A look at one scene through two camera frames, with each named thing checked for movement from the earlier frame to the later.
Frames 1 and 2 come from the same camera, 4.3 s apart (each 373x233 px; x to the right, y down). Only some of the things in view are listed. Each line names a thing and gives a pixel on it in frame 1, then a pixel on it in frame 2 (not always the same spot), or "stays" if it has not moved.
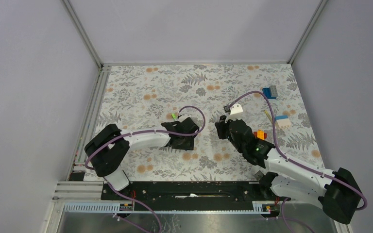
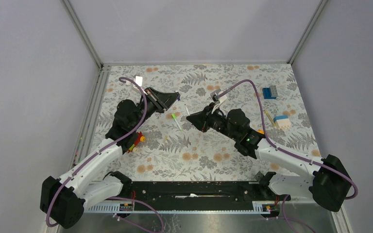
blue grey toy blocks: [271, 92] stays
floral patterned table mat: [138, 98] stays
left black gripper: [187, 146] to [162, 101]
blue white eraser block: [282, 121] stays
